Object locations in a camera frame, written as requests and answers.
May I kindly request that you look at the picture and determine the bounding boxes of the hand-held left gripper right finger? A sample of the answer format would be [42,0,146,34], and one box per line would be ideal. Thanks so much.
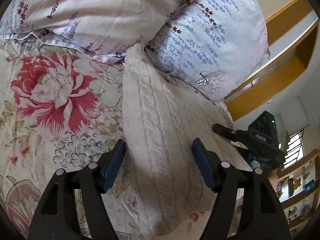
[192,138,292,240]

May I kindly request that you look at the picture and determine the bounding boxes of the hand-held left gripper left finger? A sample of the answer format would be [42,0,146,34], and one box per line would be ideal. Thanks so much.
[27,139,127,240]

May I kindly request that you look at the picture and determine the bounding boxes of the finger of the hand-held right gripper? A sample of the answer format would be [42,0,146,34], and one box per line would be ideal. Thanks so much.
[212,123,240,143]
[246,154,262,172]

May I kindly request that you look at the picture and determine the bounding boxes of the beige cable-knit sweater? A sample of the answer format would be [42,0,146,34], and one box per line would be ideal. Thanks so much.
[121,42,253,237]

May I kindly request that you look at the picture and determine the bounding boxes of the person's right hand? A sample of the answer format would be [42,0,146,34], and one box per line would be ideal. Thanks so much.
[268,169,280,193]

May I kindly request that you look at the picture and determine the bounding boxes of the wooden headboard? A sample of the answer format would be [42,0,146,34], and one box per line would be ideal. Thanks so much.
[224,0,320,121]

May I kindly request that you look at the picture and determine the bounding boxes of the blue floral pillow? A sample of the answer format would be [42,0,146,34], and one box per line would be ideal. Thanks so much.
[145,0,272,102]

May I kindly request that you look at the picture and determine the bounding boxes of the red floral bedsheet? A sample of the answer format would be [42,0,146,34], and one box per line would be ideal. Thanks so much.
[0,34,250,240]

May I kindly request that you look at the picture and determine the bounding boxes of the pink floral pillow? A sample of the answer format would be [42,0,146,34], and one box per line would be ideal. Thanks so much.
[0,0,213,63]

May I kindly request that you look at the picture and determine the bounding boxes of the wooden wall shelf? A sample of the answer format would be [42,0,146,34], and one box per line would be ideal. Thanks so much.
[276,149,320,230]

